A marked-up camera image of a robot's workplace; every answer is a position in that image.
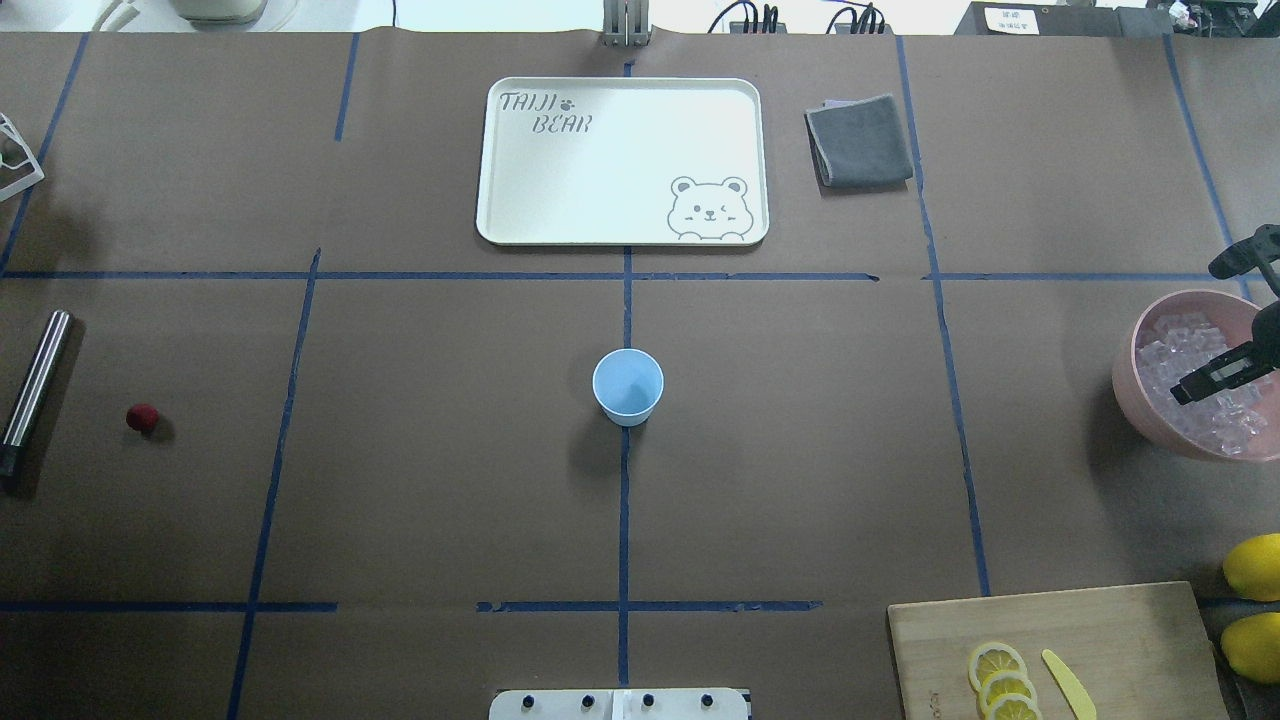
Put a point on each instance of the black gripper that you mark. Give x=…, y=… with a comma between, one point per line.
x=1268, y=335

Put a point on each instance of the red strawberry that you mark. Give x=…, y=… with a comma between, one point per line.
x=142, y=418

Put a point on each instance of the steel muddler rod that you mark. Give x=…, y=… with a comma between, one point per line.
x=33, y=391

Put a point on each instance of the pile of ice cubes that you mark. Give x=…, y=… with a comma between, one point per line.
x=1230, y=422

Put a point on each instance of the light blue cup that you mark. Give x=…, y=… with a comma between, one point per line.
x=627, y=384

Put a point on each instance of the clear acrylic cup rack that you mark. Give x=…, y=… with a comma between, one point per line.
x=20, y=168

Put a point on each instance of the whole yellow lemon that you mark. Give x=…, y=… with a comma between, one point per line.
x=1251, y=647
x=1252, y=568

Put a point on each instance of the wooden cutting board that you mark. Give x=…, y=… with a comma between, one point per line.
x=1140, y=651

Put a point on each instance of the yellow plastic knife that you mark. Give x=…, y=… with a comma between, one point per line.
x=1071, y=687

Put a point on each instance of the lemon slice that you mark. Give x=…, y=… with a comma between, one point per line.
x=1013, y=706
x=1006, y=683
x=991, y=658

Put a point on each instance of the grey folded cloth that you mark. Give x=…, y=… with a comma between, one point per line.
x=859, y=144

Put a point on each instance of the white bear tray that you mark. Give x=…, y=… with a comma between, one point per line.
x=623, y=161

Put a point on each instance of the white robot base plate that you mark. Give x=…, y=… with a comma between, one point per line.
x=623, y=703

